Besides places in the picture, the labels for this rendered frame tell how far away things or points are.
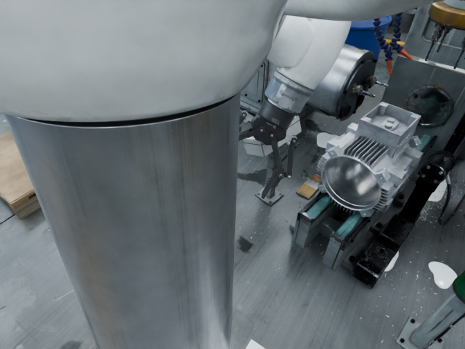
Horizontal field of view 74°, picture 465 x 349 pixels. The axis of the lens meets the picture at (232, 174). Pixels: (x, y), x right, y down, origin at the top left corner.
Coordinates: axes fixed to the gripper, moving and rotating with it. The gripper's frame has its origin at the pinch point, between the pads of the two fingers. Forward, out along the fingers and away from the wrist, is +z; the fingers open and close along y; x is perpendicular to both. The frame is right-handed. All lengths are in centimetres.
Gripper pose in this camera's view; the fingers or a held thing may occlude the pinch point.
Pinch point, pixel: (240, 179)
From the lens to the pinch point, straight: 75.3
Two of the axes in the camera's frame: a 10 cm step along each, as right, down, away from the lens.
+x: 1.5, -4.0, 9.0
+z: -4.3, 8.0, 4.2
